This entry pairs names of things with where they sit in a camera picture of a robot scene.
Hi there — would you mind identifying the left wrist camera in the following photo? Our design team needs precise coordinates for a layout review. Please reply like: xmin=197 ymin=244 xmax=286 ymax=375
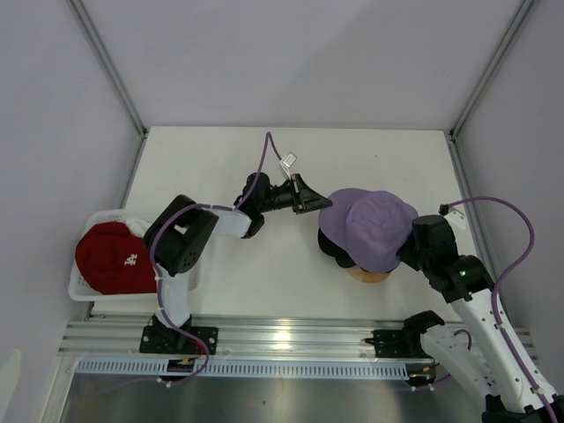
xmin=279 ymin=152 xmax=297 ymax=179

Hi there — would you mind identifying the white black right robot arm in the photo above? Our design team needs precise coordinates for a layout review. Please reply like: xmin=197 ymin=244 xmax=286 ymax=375
xmin=400 ymin=215 xmax=563 ymax=422

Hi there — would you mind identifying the black cap gold logo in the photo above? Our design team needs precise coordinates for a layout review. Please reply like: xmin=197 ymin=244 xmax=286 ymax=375
xmin=317 ymin=229 xmax=356 ymax=269

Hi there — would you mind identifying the black left mounting bracket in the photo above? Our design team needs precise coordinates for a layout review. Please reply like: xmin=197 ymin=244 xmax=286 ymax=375
xmin=138 ymin=321 xmax=219 ymax=355

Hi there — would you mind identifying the black right mounting bracket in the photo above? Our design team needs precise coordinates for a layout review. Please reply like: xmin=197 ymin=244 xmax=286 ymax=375
xmin=364 ymin=329 xmax=412 ymax=359

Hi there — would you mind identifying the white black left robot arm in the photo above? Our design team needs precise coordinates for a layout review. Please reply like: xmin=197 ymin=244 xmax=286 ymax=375
xmin=143 ymin=172 xmax=332 ymax=353

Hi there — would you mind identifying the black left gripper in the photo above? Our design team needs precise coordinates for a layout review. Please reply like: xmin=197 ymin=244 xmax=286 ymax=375
xmin=259 ymin=174 xmax=332 ymax=216

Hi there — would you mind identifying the red cap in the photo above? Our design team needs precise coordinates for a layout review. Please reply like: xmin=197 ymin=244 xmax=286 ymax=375
xmin=75 ymin=222 xmax=156 ymax=295

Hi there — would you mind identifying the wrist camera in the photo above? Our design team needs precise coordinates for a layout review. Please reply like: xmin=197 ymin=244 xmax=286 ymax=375
xmin=439 ymin=204 xmax=467 ymax=230
xmin=279 ymin=152 xmax=297 ymax=179

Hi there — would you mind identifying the aluminium frame post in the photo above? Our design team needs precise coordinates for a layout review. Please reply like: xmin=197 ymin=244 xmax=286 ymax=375
xmin=65 ymin=0 xmax=147 ymax=137
xmin=449 ymin=0 xmax=540 ymax=141

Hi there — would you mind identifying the white plastic bin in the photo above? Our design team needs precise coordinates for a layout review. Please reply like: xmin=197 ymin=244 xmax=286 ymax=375
xmin=68 ymin=209 xmax=159 ymax=301

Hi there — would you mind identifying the black mounting bracket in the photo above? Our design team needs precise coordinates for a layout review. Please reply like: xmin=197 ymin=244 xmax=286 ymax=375
xmin=364 ymin=329 xmax=412 ymax=359
xmin=138 ymin=321 xmax=219 ymax=355

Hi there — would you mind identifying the aluminium frame post right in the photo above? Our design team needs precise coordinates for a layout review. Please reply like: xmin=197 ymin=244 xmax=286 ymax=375
xmin=449 ymin=0 xmax=540 ymax=141

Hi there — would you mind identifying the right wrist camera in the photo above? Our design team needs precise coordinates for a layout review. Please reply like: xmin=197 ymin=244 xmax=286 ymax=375
xmin=439 ymin=204 xmax=467 ymax=230

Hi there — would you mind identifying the wooden hat stand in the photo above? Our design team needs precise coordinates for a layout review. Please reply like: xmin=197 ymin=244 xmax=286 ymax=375
xmin=345 ymin=266 xmax=391 ymax=284

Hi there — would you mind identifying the lilac cap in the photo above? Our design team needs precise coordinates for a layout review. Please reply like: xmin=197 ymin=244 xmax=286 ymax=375
xmin=318 ymin=188 xmax=419 ymax=272

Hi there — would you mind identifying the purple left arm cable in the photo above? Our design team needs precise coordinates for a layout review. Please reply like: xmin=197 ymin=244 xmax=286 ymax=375
xmin=94 ymin=130 xmax=287 ymax=393

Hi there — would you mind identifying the aluminium frame post left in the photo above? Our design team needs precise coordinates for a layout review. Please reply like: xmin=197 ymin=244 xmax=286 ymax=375
xmin=65 ymin=0 xmax=147 ymax=137

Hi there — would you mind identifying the white slotted cable duct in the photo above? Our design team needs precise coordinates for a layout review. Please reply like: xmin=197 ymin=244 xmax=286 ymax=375
xmin=76 ymin=358 xmax=409 ymax=381

